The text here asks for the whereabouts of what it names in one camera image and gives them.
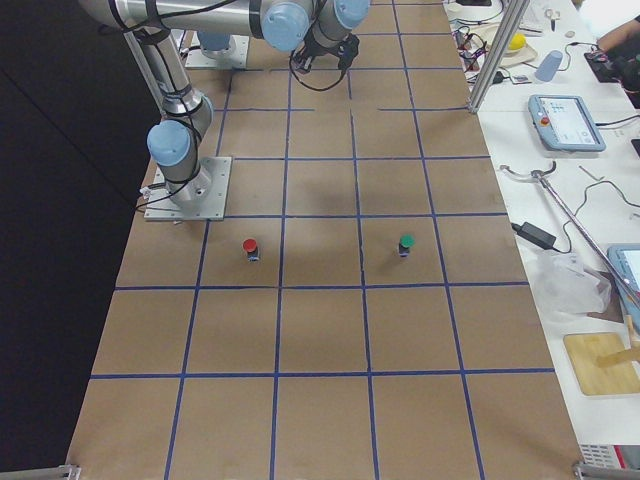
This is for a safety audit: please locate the person's hand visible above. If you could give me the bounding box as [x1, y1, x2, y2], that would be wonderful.
[597, 17, 640, 52]

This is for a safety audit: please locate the green push button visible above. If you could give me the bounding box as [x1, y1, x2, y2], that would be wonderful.
[398, 234, 415, 258]

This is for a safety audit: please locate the red push button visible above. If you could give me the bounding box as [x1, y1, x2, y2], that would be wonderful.
[242, 238, 260, 262]

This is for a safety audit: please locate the translucent blue cup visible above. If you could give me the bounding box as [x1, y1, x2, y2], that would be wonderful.
[534, 50, 563, 83]

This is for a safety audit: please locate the beige plate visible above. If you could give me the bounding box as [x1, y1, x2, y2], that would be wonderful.
[505, 43, 531, 57]

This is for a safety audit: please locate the yellow lemon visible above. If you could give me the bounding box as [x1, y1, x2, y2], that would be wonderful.
[508, 33, 527, 48]

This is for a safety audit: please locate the blue teach pendant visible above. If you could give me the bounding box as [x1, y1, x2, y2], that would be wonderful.
[527, 95, 606, 153]
[607, 243, 639, 329]

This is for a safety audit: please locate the metal reacher stick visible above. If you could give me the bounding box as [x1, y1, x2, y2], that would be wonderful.
[499, 160, 639, 307]

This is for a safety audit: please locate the black power adapter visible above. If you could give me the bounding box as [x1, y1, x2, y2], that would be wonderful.
[511, 222, 556, 250]

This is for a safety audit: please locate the clear plastic bag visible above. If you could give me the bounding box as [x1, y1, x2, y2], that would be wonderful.
[525, 250, 612, 323]

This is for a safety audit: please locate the wooden cutting board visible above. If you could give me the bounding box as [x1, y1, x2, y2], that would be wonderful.
[563, 332, 639, 396]

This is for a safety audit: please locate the aluminium frame post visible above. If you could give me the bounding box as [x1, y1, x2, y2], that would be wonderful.
[468, 0, 530, 114]

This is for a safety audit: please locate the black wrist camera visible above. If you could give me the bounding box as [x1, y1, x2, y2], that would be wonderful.
[337, 34, 360, 72]

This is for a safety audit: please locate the black braided cable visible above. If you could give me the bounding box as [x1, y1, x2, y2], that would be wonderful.
[288, 47, 351, 92]

